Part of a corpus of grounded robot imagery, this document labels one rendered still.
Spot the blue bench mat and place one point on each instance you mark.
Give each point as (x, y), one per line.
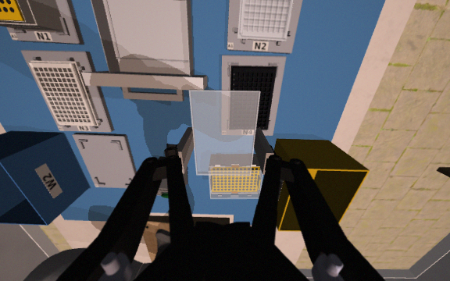
(331, 40)

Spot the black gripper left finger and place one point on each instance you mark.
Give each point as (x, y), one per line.
(109, 256)

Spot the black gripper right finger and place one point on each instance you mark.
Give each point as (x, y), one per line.
(333, 256)

